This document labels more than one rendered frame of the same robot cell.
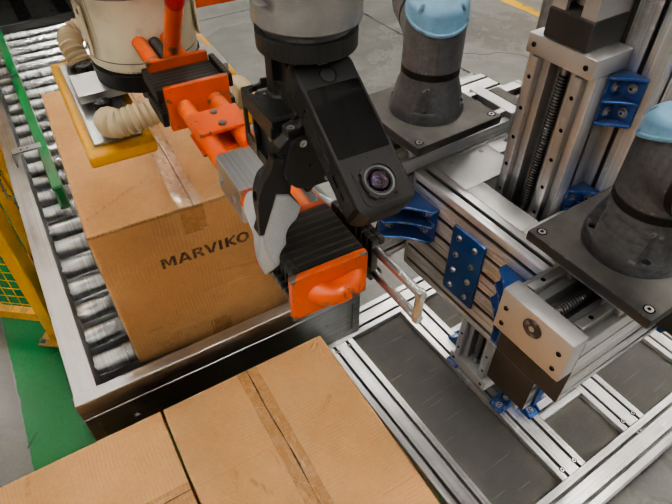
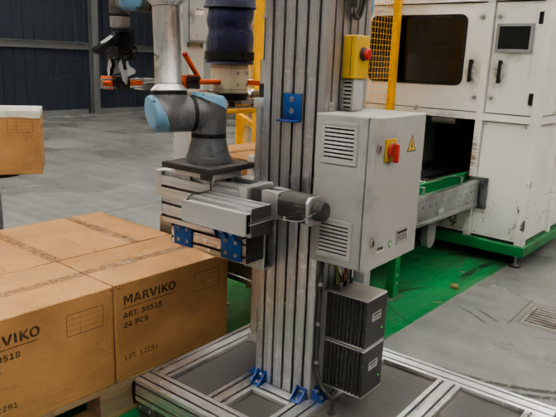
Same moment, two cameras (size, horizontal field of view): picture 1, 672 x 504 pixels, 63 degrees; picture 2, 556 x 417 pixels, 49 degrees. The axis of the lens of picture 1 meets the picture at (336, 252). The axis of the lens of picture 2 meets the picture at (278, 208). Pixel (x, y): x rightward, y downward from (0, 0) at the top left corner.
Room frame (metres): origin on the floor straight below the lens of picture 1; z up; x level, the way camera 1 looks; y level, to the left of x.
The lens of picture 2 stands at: (0.19, -2.45, 1.38)
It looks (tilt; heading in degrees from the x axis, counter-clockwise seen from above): 14 degrees down; 71
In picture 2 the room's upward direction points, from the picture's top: 2 degrees clockwise
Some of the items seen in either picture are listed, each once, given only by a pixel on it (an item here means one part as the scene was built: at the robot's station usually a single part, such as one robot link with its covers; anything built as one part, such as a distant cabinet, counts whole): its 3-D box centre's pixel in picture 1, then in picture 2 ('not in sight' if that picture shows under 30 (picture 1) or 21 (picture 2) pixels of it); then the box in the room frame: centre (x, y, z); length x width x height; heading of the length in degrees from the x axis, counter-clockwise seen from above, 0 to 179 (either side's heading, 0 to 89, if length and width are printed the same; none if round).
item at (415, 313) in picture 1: (333, 204); (136, 83); (0.43, 0.00, 1.27); 0.31 x 0.03 x 0.05; 33
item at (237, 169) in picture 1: (256, 180); (145, 83); (0.48, 0.09, 1.27); 0.07 x 0.07 x 0.04; 29
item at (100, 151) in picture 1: (96, 95); not in sight; (0.84, 0.40, 1.17); 0.34 x 0.10 x 0.05; 29
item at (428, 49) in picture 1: (434, 26); not in sight; (1.04, -0.19, 1.20); 0.13 x 0.12 x 0.14; 4
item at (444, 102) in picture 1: (428, 85); not in sight; (1.03, -0.19, 1.09); 0.15 x 0.15 x 0.10
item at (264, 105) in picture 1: (304, 99); (122, 45); (0.38, 0.02, 1.42); 0.09 x 0.08 x 0.12; 29
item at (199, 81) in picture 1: (189, 89); (186, 82); (0.66, 0.19, 1.28); 0.10 x 0.08 x 0.06; 119
